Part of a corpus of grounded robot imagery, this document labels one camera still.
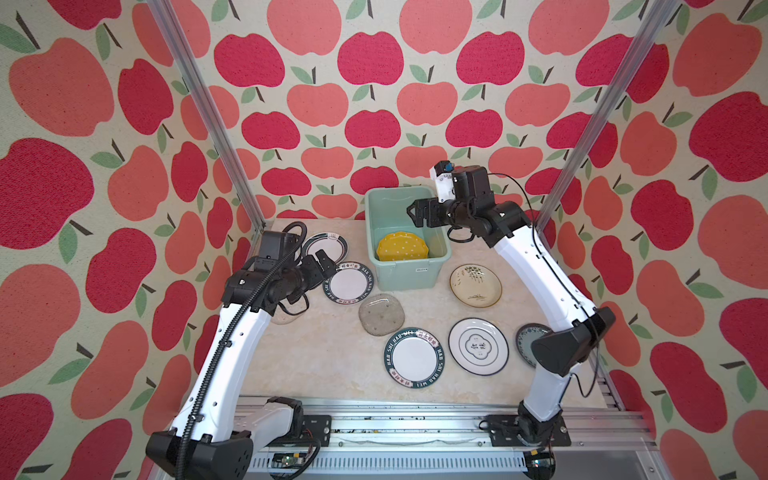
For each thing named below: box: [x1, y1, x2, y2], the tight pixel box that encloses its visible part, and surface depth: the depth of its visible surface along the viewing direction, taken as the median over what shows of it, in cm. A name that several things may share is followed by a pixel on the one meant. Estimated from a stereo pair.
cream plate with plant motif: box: [449, 264, 503, 308], surface depth 103 cm
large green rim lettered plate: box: [384, 327, 445, 389], surface depth 88 cm
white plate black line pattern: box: [448, 317, 510, 377], surface depth 90 cm
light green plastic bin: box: [364, 186, 453, 291], surface depth 110 cm
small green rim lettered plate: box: [322, 261, 375, 305], surface depth 104 cm
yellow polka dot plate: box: [376, 232, 429, 261], surface depth 114 cm
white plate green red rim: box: [302, 232, 349, 264], surface depth 117 cm
